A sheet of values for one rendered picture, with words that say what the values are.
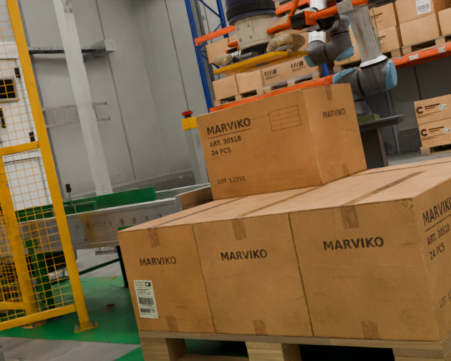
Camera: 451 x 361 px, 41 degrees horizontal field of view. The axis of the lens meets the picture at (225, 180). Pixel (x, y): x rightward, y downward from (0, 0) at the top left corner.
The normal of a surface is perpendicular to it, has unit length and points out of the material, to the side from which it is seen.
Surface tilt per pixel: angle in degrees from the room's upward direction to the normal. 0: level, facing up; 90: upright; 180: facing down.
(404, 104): 90
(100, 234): 90
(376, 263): 90
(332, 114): 90
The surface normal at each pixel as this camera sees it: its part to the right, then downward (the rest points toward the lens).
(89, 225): -0.61, 0.17
